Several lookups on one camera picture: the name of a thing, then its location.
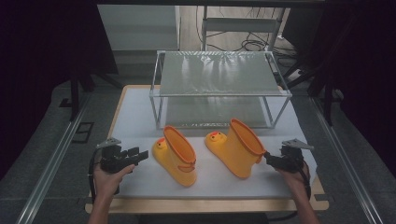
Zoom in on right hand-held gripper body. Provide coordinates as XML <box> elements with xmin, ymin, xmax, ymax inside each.
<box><xmin>277</xmin><ymin>137</ymin><xmax>316</xmax><ymax>175</ymax></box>

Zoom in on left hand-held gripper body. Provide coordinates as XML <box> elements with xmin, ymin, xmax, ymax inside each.
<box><xmin>95</xmin><ymin>136</ymin><xmax>138</xmax><ymax>175</ymax></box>

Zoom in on yellow duck rain boot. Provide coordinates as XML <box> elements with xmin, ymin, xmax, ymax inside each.
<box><xmin>204</xmin><ymin>118</ymin><xmax>267</xmax><ymax>180</ymax></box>
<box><xmin>151</xmin><ymin>124</ymin><xmax>198</xmax><ymax>188</ymax></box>

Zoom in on metal frame shoe rack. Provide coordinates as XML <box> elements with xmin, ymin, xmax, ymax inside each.
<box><xmin>148</xmin><ymin>49</ymin><xmax>293</xmax><ymax>131</ymax></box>

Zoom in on person's right hand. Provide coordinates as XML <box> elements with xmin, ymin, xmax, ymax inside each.
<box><xmin>275</xmin><ymin>161</ymin><xmax>311</xmax><ymax>195</ymax></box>

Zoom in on person's left hand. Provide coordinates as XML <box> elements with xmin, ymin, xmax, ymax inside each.
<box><xmin>93</xmin><ymin>163</ymin><xmax>136</xmax><ymax>201</ymax></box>

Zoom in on white table mat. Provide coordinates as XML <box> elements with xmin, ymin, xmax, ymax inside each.
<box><xmin>106</xmin><ymin>87</ymin><xmax>318</xmax><ymax>200</ymax></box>

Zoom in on black stand legs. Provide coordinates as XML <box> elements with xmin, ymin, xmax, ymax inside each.
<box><xmin>58</xmin><ymin>69</ymin><xmax>123</xmax><ymax>123</ymax></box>
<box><xmin>282</xmin><ymin>52</ymin><xmax>344</xmax><ymax>127</ymax></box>

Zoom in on dark curtain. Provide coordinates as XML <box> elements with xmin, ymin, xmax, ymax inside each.
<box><xmin>281</xmin><ymin>0</ymin><xmax>396</xmax><ymax>175</ymax></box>
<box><xmin>0</xmin><ymin>0</ymin><xmax>120</xmax><ymax>181</ymax></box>

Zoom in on grey panel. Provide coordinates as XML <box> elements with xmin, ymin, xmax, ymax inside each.
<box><xmin>97</xmin><ymin>4</ymin><xmax>182</xmax><ymax>52</ymax></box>

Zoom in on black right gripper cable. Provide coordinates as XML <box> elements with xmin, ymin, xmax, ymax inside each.
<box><xmin>267</xmin><ymin>160</ymin><xmax>313</xmax><ymax>223</ymax></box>

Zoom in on black floor bracket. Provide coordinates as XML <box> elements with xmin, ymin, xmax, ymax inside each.
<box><xmin>71</xmin><ymin>121</ymin><xmax>95</xmax><ymax>145</ymax></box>

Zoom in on aluminium rail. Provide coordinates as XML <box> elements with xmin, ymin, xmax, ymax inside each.
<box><xmin>15</xmin><ymin>92</ymin><xmax>92</xmax><ymax>224</ymax></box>
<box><xmin>310</xmin><ymin>96</ymin><xmax>385</xmax><ymax>224</ymax></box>

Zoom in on black floor cables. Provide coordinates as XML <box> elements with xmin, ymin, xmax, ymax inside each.
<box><xmin>195</xmin><ymin>5</ymin><xmax>302</xmax><ymax>63</ymax></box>

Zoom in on grey metal stand frame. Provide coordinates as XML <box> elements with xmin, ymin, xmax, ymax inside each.
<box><xmin>201</xmin><ymin>5</ymin><xmax>287</xmax><ymax>52</ymax></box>

